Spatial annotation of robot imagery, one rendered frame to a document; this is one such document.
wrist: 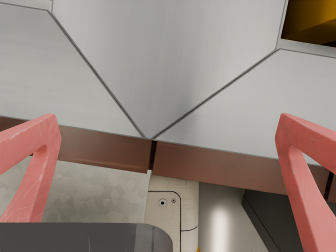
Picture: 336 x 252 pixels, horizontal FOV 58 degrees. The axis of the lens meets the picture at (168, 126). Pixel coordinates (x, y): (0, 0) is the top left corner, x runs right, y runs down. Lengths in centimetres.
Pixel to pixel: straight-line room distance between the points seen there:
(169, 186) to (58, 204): 45
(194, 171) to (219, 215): 95
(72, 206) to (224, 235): 88
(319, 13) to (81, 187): 38
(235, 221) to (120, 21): 110
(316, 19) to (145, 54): 18
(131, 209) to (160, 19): 31
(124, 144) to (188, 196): 62
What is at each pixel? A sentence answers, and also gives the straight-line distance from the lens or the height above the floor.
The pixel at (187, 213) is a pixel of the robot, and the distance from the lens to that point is 93.
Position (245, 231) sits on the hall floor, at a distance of 130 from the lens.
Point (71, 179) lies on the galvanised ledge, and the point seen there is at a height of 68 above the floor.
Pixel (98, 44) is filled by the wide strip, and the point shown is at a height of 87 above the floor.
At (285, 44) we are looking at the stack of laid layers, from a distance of 29.
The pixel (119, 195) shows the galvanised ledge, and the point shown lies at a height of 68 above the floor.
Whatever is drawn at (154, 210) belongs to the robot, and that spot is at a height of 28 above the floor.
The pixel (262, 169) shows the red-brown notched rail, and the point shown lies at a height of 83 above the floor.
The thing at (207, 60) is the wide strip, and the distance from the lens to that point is 25.
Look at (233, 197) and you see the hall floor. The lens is 123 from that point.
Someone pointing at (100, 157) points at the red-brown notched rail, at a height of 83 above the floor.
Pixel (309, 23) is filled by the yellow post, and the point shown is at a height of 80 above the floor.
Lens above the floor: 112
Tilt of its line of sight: 81 degrees down
